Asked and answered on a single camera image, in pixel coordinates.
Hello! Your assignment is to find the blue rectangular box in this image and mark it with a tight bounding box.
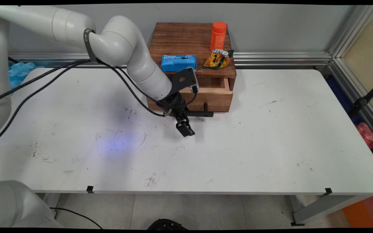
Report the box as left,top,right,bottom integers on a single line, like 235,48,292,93
161,54,197,72

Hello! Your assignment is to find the aluminium frame post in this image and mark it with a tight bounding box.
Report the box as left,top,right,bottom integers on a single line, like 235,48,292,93
328,5,373,59

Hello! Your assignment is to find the blue bin under table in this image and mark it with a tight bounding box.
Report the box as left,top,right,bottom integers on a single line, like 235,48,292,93
324,76,363,125

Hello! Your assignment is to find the black wrist mount bracket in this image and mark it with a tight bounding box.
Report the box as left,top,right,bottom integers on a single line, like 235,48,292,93
169,67,200,96

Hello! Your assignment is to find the black cable strap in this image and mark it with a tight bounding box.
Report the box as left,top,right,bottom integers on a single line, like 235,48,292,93
84,28,98,62

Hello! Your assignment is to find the black floor cable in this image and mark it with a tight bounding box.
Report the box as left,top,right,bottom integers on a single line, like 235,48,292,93
50,207,103,229

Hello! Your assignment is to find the grey table leg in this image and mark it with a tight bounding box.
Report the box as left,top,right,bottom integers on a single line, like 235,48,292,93
290,194,373,226

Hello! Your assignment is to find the aluminium side rail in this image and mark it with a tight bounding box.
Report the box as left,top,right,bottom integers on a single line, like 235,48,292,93
322,58,373,146

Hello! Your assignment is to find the black round floor object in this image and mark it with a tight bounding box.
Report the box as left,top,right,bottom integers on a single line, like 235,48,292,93
147,219,188,230

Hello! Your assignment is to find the brown wooden drawer cabinet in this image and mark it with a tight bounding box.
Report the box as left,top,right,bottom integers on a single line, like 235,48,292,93
148,22,237,93

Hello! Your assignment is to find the aluminium wall rail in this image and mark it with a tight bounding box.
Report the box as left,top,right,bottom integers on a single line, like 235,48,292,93
8,51,333,69

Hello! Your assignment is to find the pink plastic bag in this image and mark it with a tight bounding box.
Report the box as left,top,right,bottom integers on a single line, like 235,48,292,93
355,122,373,149

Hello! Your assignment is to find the blue bubble wrap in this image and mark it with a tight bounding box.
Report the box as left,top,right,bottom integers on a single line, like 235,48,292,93
8,62,36,91

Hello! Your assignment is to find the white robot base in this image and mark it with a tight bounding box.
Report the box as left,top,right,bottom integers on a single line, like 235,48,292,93
0,180,64,228

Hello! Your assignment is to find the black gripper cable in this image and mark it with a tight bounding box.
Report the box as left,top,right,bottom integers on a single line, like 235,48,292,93
0,61,166,148

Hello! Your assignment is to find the orange plastic bottle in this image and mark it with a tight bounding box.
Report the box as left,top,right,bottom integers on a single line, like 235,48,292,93
210,22,227,52

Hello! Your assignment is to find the wooden drawer with black handle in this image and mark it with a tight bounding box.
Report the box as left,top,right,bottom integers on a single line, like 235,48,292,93
147,77,234,118

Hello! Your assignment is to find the orange box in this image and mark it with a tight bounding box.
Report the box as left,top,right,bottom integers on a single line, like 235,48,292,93
342,195,373,228

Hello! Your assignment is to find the yellow green snack bag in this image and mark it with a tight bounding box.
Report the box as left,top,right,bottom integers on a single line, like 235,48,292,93
202,49,234,70

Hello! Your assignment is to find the black camera cable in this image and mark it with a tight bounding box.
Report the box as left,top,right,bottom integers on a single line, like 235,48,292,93
0,59,198,107

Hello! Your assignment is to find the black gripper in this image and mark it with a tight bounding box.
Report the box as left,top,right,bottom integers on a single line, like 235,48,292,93
157,94,196,137

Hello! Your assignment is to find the black tripod leg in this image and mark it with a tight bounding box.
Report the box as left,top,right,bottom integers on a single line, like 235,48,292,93
348,78,373,117

